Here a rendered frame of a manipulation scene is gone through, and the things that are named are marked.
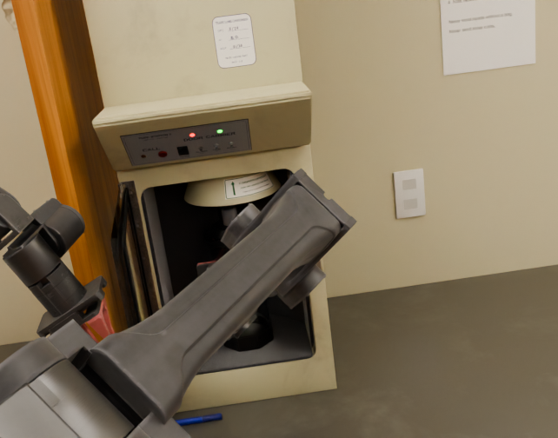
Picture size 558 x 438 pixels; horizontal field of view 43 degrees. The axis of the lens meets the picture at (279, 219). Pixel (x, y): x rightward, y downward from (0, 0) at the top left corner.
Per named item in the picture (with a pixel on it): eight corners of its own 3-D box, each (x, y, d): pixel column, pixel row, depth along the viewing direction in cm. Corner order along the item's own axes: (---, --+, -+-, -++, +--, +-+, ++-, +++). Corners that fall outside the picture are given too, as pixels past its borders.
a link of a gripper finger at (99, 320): (94, 358, 105) (53, 311, 102) (134, 331, 104) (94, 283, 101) (89, 381, 98) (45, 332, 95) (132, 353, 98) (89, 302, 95)
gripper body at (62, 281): (51, 322, 102) (17, 284, 99) (109, 283, 102) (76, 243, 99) (44, 343, 96) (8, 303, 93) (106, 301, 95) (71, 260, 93)
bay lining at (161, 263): (182, 316, 152) (152, 155, 141) (302, 299, 153) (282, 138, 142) (175, 375, 128) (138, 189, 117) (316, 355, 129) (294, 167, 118)
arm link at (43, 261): (-10, 258, 93) (16, 243, 91) (17, 230, 99) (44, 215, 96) (23, 297, 96) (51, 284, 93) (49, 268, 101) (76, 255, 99)
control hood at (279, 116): (114, 168, 116) (102, 107, 113) (310, 141, 117) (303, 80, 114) (103, 187, 105) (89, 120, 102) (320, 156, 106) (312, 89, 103)
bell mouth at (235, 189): (186, 185, 137) (182, 157, 135) (276, 172, 138) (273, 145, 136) (181, 212, 120) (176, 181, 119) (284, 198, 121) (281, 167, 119)
